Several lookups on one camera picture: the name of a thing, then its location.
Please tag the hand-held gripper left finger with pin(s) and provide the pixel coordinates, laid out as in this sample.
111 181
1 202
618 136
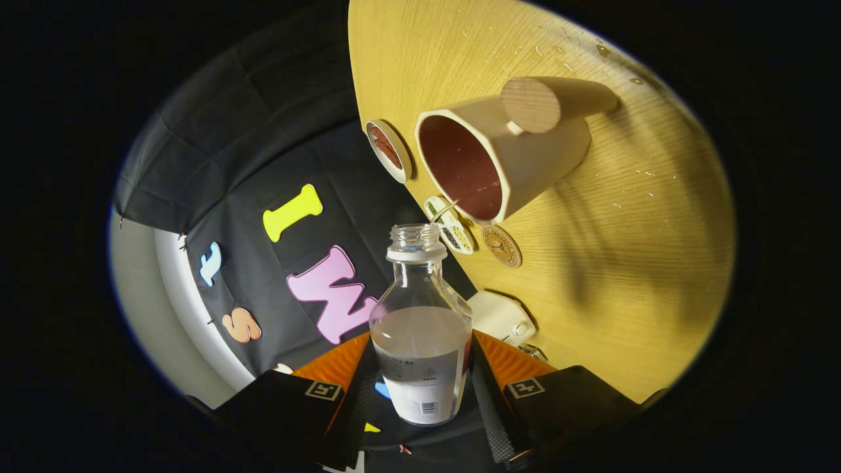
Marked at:
358 407

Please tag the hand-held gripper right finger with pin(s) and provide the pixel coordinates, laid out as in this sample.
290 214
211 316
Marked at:
486 407

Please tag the clear juice bottle white label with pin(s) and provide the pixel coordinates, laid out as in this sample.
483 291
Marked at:
420 341

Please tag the round wooden coaster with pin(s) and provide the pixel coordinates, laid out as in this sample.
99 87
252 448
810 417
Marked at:
502 246

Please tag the white toaster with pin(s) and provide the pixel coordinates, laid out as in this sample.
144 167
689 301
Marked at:
496 315

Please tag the white divided dish with grains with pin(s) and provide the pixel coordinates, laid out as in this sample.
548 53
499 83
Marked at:
460 240

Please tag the wooden table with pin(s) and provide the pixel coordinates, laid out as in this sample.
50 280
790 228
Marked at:
624 263

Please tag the white round plate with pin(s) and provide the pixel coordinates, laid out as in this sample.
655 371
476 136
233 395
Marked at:
402 157

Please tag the red sausage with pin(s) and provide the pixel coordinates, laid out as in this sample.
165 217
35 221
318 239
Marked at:
379 139
391 154

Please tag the black backdrop cloth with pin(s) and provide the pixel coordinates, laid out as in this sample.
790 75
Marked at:
263 112

